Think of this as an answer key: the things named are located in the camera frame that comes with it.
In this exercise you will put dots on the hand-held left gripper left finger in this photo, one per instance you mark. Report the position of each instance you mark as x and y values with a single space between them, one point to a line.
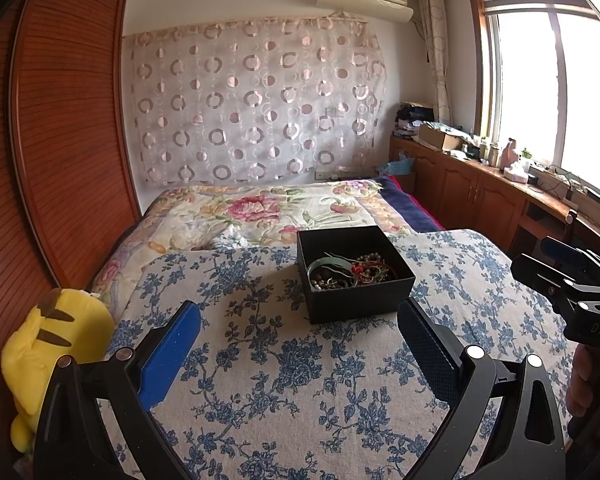
172 352

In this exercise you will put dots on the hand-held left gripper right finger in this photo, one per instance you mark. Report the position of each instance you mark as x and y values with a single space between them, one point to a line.
425 352

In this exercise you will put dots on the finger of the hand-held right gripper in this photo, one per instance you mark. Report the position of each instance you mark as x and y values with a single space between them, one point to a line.
562 250
535 267

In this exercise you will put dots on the black jewelry box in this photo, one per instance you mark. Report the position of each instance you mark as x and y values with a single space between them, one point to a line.
360 302

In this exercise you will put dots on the pale green bangle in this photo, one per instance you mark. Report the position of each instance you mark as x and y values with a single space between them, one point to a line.
325 262

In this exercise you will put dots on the person's right hand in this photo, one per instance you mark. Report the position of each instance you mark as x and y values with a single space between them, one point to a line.
592 385

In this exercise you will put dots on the tissue box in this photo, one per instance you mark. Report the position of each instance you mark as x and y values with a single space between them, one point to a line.
516 175

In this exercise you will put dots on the wooden side cabinet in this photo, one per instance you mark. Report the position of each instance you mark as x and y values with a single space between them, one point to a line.
465 195

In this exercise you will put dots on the pink figurine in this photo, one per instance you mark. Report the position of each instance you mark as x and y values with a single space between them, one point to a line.
510 152

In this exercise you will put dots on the blue floral blanket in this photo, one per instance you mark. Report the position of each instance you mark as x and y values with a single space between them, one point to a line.
290 385

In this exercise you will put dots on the yellow plush toy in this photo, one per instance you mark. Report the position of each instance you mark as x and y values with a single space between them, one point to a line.
50 340

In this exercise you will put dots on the dark blue plush blanket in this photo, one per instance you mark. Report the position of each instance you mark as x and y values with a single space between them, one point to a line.
405 205

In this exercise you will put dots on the cardboard box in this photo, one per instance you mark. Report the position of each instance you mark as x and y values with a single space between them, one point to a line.
437 137

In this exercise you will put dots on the pink floral quilt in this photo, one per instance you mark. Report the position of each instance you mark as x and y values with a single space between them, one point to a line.
260 210

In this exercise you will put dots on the blue plastic bag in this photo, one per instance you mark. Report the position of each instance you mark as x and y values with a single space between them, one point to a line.
397 166

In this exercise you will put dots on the wooden framed window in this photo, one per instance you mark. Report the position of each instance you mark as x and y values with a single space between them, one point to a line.
555 70

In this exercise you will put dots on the pile of dark clothes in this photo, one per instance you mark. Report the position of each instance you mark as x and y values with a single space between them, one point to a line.
412 117

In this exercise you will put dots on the white window curtain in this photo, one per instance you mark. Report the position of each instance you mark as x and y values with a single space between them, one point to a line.
437 55

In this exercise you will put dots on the circle patterned sheer curtain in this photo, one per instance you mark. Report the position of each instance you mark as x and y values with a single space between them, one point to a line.
255 105

